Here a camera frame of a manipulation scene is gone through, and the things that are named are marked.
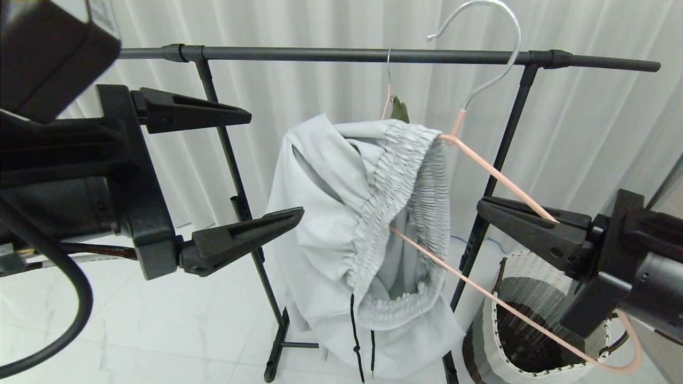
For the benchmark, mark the white laundry basket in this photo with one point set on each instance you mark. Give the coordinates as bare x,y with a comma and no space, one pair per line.
528,272

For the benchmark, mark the white curtain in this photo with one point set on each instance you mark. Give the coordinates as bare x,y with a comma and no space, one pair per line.
587,133

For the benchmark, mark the green long-sleeved shirt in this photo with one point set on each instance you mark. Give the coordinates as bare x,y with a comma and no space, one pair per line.
399,112

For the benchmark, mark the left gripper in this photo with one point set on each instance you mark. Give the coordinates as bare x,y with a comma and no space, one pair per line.
144,213

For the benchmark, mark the pink clothes hanger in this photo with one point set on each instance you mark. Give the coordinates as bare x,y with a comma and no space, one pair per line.
386,104
458,120

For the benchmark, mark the pale grey shorts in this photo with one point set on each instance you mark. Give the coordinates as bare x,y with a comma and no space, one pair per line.
320,240

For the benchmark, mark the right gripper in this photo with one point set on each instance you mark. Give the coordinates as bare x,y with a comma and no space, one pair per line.
613,256

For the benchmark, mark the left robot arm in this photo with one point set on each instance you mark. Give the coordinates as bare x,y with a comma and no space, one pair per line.
96,250

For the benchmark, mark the black clothes rack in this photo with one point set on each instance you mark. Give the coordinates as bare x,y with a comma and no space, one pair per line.
320,54

